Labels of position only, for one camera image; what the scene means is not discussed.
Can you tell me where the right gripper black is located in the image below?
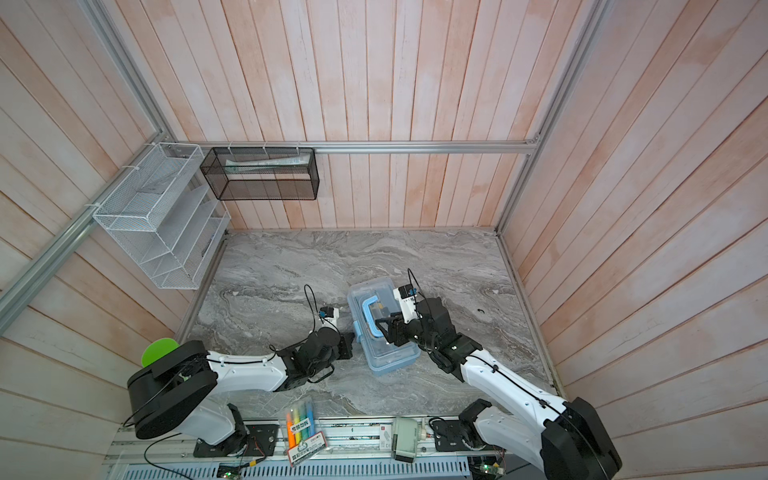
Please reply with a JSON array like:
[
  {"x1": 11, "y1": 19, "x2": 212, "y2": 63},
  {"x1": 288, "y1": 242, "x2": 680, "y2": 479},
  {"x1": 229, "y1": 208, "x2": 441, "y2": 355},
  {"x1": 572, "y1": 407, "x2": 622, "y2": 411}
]
[{"x1": 376, "y1": 309, "x2": 438, "y2": 352}]

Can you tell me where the blue plastic tool box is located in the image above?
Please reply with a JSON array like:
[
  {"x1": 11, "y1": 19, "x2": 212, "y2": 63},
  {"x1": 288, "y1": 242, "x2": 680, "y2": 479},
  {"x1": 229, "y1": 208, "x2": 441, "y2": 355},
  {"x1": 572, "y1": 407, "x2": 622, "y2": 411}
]
[{"x1": 346, "y1": 276, "x2": 422, "y2": 377}]

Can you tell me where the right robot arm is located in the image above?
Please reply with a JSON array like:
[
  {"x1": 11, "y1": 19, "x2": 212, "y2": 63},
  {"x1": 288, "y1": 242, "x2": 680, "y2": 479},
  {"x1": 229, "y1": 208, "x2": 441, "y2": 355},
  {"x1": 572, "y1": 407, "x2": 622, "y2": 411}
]
[{"x1": 375, "y1": 297, "x2": 623, "y2": 479}]

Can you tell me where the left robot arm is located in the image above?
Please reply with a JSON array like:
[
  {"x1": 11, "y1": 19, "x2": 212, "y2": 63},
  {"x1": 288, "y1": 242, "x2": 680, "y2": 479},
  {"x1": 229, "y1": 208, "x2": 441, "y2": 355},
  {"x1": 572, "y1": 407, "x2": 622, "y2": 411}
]
[{"x1": 124, "y1": 326, "x2": 354, "y2": 456}]

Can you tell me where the highlighter marker pack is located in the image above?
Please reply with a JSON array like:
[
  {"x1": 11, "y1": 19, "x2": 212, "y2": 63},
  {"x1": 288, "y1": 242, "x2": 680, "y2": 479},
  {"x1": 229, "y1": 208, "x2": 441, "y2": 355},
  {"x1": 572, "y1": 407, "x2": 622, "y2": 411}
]
[{"x1": 285, "y1": 398, "x2": 328, "y2": 467}]

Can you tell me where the white green electronic box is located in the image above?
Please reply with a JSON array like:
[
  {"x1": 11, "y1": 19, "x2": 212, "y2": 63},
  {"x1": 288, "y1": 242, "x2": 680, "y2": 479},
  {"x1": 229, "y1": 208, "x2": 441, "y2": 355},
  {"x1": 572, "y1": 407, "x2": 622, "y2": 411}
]
[{"x1": 392, "y1": 417, "x2": 420, "y2": 463}]

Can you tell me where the green plastic cup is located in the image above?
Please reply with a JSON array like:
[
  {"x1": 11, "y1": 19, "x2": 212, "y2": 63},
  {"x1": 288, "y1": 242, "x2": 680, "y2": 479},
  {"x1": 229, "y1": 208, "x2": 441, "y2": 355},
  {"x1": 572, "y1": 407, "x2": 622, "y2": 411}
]
[{"x1": 141, "y1": 338, "x2": 179, "y2": 367}]

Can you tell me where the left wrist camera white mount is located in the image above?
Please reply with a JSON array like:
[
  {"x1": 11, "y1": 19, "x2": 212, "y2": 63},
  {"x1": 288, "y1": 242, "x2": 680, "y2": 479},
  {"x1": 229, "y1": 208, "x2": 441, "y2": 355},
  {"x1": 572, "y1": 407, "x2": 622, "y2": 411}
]
[{"x1": 318, "y1": 306, "x2": 340, "y2": 329}]

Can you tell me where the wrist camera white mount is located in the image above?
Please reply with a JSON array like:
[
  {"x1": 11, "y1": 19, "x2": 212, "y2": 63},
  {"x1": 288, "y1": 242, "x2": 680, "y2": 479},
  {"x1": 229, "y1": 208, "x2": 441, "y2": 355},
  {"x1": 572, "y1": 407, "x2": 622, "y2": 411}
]
[
  {"x1": 318, "y1": 306, "x2": 340, "y2": 329},
  {"x1": 393, "y1": 283, "x2": 419, "y2": 323}
]

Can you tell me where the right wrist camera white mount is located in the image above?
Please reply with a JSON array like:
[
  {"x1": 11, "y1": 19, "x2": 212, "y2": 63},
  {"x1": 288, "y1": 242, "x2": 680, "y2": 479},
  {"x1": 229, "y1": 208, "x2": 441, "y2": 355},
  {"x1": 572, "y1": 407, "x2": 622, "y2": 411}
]
[{"x1": 393, "y1": 283, "x2": 419, "y2": 323}]

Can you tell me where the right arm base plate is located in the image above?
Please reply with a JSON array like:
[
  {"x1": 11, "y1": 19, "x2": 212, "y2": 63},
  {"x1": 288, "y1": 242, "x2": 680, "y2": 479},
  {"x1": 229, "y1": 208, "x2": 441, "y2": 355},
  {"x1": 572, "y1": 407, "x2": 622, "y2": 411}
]
[{"x1": 428, "y1": 417, "x2": 503, "y2": 452}]

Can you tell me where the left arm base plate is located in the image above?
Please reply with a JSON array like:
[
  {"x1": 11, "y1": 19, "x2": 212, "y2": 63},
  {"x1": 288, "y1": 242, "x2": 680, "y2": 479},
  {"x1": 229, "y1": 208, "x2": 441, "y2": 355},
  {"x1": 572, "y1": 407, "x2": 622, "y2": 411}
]
[{"x1": 193, "y1": 423, "x2": 280, "y2": 458}]

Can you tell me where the aluminium front rail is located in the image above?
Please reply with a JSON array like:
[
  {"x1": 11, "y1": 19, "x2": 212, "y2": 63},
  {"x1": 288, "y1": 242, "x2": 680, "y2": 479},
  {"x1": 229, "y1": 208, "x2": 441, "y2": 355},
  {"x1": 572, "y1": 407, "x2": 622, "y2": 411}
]
[{"x1": 103, "y1": 412, "x2": 602, "y2": 466}]

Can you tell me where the black wire mesh basket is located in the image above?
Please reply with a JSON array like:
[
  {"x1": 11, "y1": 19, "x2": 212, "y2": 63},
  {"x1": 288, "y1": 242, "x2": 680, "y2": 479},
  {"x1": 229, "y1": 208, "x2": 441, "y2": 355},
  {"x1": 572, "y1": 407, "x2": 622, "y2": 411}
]
[{"x1": 201, "y1": 146, "x2": 320, "y2": 201}]

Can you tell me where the white wire mesh shelf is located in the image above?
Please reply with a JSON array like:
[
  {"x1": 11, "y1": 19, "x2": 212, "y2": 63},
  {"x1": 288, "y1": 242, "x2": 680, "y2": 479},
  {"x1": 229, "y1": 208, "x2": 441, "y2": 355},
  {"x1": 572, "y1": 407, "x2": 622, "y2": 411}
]
[{"x1": 94, "y1": 143, "x2": 231, "y2": 290}]

